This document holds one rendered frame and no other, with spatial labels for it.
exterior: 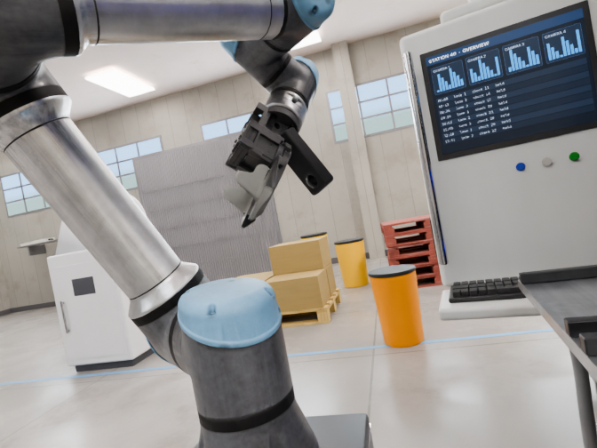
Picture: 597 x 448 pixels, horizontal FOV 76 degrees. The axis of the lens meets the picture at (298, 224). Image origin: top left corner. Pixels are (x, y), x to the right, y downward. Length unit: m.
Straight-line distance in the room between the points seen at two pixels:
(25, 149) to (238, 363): 0.35
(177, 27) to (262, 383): 0.41
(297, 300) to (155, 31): 3.55
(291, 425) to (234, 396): 0.08
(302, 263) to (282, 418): 3.81
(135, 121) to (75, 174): 9.17
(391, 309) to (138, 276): 2.52
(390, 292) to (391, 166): 5.10
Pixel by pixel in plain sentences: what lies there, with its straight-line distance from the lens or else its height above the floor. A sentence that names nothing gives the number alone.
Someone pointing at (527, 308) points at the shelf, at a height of 0.79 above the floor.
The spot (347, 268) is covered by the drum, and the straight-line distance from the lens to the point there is 5.24.
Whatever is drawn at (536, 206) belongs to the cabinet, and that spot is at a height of 1.00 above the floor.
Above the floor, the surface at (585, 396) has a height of 0.42.
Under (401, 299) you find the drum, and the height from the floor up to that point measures 0.36.
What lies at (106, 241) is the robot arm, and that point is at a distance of 0.54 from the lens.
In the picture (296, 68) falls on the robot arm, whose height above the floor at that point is 1.35.
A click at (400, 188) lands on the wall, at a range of 7.75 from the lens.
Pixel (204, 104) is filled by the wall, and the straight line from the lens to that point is 8.89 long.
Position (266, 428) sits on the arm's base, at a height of 0.87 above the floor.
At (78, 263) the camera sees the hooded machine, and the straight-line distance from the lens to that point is 4.11.
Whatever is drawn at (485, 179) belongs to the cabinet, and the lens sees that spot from 1.18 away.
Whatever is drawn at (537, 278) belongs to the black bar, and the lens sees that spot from 0.86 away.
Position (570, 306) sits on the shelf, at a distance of 0.72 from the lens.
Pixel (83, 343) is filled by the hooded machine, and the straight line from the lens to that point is 4.27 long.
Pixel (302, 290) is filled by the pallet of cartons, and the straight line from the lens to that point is 3.87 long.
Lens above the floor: 1.09
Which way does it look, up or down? 1 degrees down
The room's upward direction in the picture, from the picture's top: 11 degrees counter-clockwise
